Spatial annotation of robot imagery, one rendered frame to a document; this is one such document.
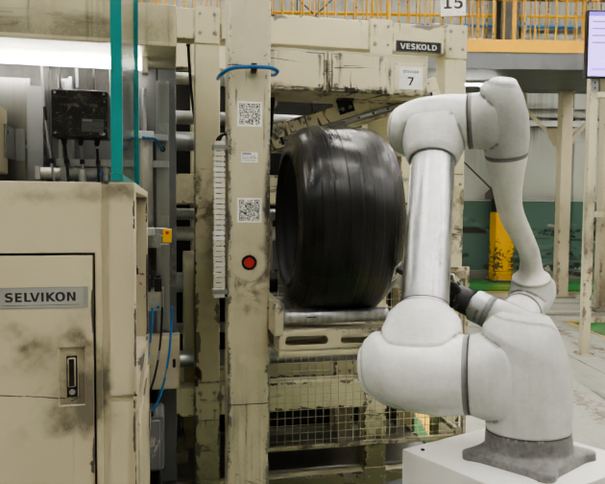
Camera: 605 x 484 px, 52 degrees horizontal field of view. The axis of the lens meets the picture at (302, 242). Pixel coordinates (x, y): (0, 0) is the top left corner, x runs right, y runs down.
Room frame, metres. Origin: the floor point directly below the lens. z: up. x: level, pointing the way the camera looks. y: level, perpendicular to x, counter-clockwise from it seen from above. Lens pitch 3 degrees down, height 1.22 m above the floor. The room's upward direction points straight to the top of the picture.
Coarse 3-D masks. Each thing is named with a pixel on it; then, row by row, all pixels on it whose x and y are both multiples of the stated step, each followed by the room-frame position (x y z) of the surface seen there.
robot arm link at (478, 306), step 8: (472, 296) 1.71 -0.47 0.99; (480, 296) 1.69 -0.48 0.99; (488, 296) 1.69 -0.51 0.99; (472, 304) 1.68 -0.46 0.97; (480, 304) 1.68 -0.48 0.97; (488, 304) 1.67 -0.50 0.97; (472, 312) 1.69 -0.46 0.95; (480, 312) 1.67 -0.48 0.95; (472, 320) 1.70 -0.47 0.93; (480, 320) 1.67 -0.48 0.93
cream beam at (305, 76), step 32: (288, 64) 2.20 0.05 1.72; (320, 64) 2.22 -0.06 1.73; (352, 64) 2.24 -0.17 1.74; (384, 64) 2.27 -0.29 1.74; (416, 64) 2.29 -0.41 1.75; (288, 96) 2.33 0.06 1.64; (320, 96) 2.32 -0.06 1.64; (352, 96) 2.32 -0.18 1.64; (384, 96) 2.31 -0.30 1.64; (416, 96) 2.31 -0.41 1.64
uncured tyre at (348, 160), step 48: (288, 144) 2.01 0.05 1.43; (336, 144) 1.84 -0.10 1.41; (384, 144) 1.89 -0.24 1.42; (288, 192) 2.27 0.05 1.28; (336, 192) 1.75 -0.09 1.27; (384, 192) 1.78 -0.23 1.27; (288, 240) 2.28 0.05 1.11; (336, 240) 1.75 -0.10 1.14; (384, 240) 1.78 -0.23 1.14; (288, 288) 1.97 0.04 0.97; (336, 288) 1.82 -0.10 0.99; (384, 288) 1.86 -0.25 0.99
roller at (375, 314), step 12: (288, 312) 1.86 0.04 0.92; (300, 312) 1.87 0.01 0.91; (312, 312) 1.87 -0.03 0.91; (324, 312) 1.88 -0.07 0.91; (336, 312) 1.89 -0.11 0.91; (348, 312) 1.89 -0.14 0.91; (360, 312) 1.90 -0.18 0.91; (372, 312) 1.91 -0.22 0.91; (384, 312) 1.92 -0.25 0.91; (288, 324) 1.87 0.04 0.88
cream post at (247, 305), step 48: (240, 0) 1.90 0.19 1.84; (240, 48) 1.90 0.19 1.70; (240, 96) 1.90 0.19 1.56; (240, 144) 1.90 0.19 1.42; (240, 192) 1.90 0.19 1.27; (240, 240) 1.90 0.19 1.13; (240, 288) 1.90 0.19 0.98; (240, 336) 1.90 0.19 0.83; (240, 384) 1.90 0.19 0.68; (240, 432) 1.90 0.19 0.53; (240, 480) 1.90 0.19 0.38
